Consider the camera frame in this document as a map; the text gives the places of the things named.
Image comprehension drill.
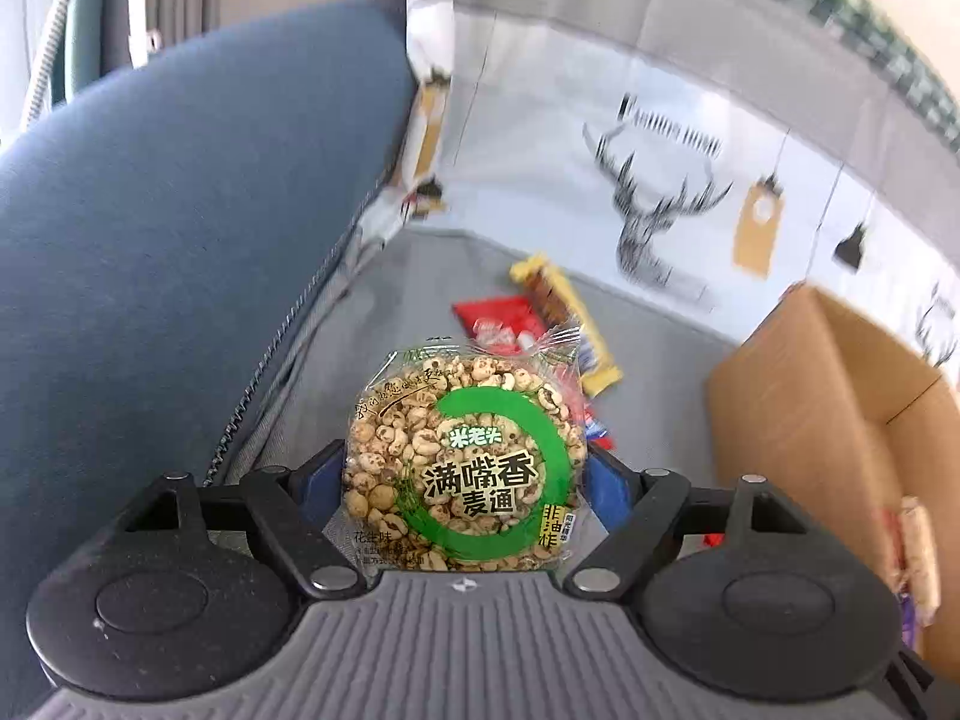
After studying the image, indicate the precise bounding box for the white deer print cloth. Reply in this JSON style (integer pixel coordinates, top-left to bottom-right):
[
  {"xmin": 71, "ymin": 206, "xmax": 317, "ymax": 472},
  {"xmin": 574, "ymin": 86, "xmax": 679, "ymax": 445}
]
[{"xmin": 352, "ymin": 0, "xmax": 960, "ymax": 383}]

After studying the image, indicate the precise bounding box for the clear tray of white cakes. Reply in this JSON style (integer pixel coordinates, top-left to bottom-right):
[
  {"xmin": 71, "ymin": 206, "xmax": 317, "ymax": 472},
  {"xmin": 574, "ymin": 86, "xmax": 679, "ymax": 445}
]
[{"xmin": 896, "ymin": 495, "xmax": 942, "ymax": 623}]

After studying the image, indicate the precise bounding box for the red and blue snack packet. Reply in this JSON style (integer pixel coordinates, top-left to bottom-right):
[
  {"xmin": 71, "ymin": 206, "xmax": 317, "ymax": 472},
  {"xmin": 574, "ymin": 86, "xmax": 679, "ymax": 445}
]
[{"xmin": 452, "ymin": 298, "xmax": 616, "ymax": 451}]

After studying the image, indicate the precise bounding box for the round puffed grain cake packet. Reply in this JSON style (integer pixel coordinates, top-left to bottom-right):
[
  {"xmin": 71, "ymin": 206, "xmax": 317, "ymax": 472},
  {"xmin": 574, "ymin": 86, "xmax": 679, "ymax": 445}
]
[{"xmin": 341, "ymin": 322, "xmax": 590, "ymax": 575}]

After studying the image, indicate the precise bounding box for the grey ribbed hose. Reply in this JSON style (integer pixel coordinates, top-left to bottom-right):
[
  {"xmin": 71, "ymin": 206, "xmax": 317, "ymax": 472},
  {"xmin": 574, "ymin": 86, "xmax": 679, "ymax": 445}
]
[{"xmin": 19, "ymin": 0, "xmax": 95, "ymax": 128}]

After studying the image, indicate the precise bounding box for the cardboard box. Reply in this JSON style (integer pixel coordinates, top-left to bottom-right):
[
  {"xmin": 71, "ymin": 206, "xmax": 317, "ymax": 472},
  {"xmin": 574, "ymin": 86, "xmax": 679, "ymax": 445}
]
[{"xmin": 705, "ymin": 283, "xmax": 960, "ymax": 683}]

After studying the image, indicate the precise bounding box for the green checked cloth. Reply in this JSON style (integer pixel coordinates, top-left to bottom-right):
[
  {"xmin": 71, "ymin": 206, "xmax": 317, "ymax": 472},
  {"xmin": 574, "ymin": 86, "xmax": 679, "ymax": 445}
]
[{"xmin": 667, "ymin": 0, "xmax": 960, "ymax": 136}]

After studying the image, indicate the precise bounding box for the blue sofa cushion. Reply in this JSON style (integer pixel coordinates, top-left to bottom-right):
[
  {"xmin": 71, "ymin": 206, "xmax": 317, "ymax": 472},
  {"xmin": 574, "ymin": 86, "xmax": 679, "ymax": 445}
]
[{"xmin": 0, "ymin": 0, "xmax": 417, "ymax": 691}]

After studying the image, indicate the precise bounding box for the yellow snack bar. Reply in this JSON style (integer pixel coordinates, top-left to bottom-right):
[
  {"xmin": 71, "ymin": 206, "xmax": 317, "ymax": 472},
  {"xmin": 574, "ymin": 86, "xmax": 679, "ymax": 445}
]
[{"xmin": 510, "ymin": 253, "xmax": 623, "ymax": 400}]

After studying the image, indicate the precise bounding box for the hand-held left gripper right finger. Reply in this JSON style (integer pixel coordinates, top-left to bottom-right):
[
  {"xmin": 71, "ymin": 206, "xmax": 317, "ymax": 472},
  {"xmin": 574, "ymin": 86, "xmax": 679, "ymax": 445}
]
[{"xmin": 564, "ymin": 446, "xmax": 826, "ymax": 601}]

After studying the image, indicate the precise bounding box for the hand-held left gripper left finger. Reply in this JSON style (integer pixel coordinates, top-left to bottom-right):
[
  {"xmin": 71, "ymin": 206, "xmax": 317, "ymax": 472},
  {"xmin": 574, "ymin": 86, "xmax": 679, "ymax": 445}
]
[{"xmin": 105, "ymin": 441, "xmax": 367, "ymax": 599}]

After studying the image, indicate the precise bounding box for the purple and white snack packet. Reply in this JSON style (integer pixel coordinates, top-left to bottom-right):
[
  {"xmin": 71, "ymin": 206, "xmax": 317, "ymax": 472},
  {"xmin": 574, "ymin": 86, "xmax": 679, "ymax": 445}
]
[{"xmin": 898, "ymin": 592, "xmax": 925, "ymax": 653}]

